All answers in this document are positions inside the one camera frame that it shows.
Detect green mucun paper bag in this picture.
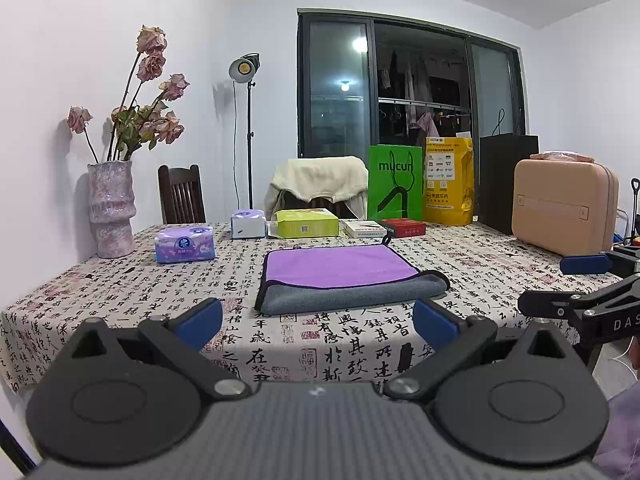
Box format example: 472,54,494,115
367,144,423,220

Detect purple tissue pack near vase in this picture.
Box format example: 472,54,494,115
154,226,216,264

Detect studio light on stand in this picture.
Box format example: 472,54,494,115
228,52,262,209

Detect pink hard-shell case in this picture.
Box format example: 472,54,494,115
512,158,620,256

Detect yellow paper bag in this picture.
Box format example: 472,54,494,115
423,138,475,226

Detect pink garment on rail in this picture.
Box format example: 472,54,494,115
416,112,439,138

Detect black paper bag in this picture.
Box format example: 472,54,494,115
477,108,539,235

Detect dark wooden chair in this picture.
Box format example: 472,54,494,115
157,165,206,224

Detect pink speckled ceramic vase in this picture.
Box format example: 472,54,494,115
88,160,137,259

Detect dark framed glass window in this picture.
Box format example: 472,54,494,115
297,10,526,158

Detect purple and grey towel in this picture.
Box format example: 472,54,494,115
254,237,450,316

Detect cream cloth on chair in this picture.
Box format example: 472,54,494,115
264,156,369,220

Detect purple white tissue pack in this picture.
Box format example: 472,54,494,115
230,209,267,240

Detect lime green cardboard box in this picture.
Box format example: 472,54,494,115
268,208,340,240

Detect white product box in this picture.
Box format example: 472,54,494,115
341,219,388,238

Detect chair under cream cloth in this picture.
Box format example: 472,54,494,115
272,191,357,219

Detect red and black box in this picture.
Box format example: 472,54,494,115
378,218,426,238

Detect calligraphy print tablecloth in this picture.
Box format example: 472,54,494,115
1,223,614,391

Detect dried pink roses bouquet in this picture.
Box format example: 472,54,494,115
67,24,191,165

